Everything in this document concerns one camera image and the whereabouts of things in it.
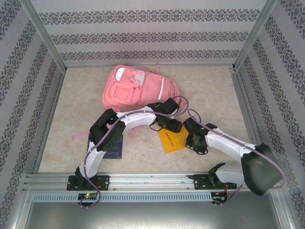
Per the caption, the yellow book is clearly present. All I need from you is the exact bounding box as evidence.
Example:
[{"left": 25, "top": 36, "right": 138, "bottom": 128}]
[{"left": 159, "top": 125, "right": 192, "bottom": 155}]

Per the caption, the pink school backpack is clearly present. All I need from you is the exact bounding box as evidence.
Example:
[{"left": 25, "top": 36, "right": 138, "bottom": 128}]
[{"left": 71, "top": 63, "right": 186, "bottom": 142}]

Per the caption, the dark blue patterned book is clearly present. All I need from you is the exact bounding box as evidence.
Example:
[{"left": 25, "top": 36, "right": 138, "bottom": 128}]
[{"left": 87, "top": 135, "right": 123, "bottom": 160}]

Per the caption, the grey sheet metal panel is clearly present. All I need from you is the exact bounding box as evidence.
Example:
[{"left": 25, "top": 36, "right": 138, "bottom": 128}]
[{"left": 14, "top": 201, "right": 295, "bottom": 229}]

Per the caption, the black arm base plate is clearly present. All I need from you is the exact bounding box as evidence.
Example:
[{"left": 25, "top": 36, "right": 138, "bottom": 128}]
[
  {"left": 193, "top": 174, "right": 239, "bottom": 191},
  {"left": 66, "top": 175, "right": 110, "bottom": 191}
]

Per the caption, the aluminium side rail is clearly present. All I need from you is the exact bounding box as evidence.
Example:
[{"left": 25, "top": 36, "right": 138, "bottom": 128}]
[
  {"left": 32, "top": 69, "right": 67, "bottom": 174},
  {"left": 228, "top": 67, "right": 272, "bottom": 172}
]

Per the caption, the wide aluminium base rail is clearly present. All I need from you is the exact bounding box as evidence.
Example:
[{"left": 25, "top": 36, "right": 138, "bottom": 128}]
[{"left": 22, "top": 172, "right": 282, "bottom": 193}]

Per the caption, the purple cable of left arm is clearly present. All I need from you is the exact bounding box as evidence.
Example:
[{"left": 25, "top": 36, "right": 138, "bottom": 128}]
[{"left": 80, "top": 95, "right": 189, "bottom": 209}]

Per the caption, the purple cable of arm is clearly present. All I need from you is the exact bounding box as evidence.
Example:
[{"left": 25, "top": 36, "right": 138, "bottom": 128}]
[
  {"left": 188, "top": 109, "right": 286, "bottom": 207},
  {"left": 80, "top": 95, "right": 189, "bottom": 209}
]

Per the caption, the grey slotted cable duct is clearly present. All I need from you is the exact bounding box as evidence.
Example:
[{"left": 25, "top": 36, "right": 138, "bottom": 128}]
[{"left": 32, "top": 192, "right": 213, "bottom": 203}]

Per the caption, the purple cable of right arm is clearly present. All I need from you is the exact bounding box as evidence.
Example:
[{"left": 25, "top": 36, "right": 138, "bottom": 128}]
[{"left": 188, "top": 109, "right": 286, "bottom": 207}]

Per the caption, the aluminium frame post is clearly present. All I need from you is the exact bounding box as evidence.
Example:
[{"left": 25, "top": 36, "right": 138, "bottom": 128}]
[
  {"left": 232, "top": 0, "right": 279, "bottom": 71},
  {"left": 18, "top": 0, "right": 68, "bottom": 72}
]

